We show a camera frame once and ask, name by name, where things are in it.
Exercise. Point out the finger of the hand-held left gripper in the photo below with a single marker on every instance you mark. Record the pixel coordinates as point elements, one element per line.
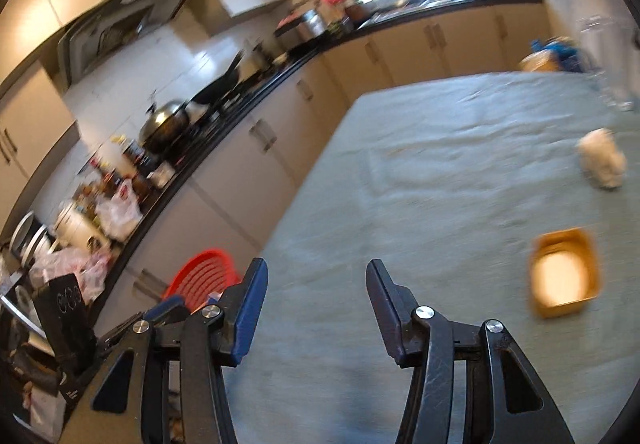
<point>167,310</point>

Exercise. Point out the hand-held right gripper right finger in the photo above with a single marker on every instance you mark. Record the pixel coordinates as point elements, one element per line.
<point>387,314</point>

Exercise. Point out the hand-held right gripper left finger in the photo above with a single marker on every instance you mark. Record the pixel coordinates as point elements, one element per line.
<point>250,314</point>

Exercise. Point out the red mesh plastic basket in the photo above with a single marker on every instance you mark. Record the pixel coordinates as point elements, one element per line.
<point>200,274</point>

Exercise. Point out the pink and white plastic bags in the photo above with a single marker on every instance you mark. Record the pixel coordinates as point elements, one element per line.
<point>75,269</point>

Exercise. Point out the white rice cooker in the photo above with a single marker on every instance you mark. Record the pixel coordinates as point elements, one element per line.
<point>77,224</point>

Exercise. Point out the white plastic bag red print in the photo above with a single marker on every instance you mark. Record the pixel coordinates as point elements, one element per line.
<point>120,211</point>

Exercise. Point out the cluster of condiment bottles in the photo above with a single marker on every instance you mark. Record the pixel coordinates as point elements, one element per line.
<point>130,164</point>

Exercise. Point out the yellow open cardboard box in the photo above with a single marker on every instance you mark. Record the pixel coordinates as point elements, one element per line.
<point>565,274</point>

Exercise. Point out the steel pot with lid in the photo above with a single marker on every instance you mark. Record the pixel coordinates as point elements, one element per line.
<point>167,124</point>

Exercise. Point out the cream base cabinets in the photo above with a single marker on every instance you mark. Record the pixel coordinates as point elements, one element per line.
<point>300,99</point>

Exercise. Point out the black wok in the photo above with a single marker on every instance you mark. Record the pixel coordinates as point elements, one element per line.
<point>220,84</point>

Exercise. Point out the crumpled white tissue ball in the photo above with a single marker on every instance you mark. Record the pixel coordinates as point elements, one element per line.
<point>602,159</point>

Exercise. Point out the range hood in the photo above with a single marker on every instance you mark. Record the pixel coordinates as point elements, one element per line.
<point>130,24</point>

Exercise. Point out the bagged yellow bread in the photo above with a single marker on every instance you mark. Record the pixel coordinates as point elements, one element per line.
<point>537,61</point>

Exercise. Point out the silver kitchen appliance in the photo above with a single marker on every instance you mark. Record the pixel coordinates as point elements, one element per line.
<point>311,24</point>

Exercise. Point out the black kitchen countertop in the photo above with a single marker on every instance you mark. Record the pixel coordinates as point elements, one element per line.
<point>425,6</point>

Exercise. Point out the blue plastic bag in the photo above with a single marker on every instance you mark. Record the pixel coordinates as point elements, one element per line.
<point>562,51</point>

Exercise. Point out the clear plastic pitcher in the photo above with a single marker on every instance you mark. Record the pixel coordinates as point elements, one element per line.
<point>607,54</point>

